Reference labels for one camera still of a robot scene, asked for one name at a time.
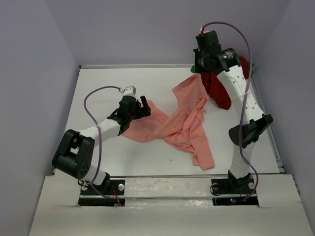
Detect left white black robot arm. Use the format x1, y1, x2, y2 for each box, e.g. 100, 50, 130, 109
52, 95, 151, 194

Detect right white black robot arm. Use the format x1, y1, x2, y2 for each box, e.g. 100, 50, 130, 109
194, 30, 273, 195

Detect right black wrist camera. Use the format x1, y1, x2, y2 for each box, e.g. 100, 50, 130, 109
195, 30, 221, 52

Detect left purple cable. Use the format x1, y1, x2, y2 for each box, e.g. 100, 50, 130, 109
83, 86, 124, 200

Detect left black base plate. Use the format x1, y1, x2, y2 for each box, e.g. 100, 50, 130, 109
78, 178, 126, 207

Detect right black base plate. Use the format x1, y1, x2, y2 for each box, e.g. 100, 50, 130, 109
209, 178, 259, 206

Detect purple cable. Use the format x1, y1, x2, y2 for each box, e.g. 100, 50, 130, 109
199, 22, 259, 204
83, 86, 124, 200

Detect pink t shirt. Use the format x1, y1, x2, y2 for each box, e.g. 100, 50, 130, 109
123, 74, 215, 171

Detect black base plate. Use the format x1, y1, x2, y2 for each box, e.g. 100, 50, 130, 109
78, 178, 126, 207
209, 178, 259, 206

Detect red t shirt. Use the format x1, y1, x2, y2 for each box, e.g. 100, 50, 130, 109
200, 56, 251, 110

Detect green t shirt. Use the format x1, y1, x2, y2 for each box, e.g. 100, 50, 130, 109
190, 62, 255, 74

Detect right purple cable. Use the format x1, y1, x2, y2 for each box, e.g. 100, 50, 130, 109
199, 22, 259, 204

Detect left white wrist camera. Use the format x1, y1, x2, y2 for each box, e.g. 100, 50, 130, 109
119, 86, 136, 97

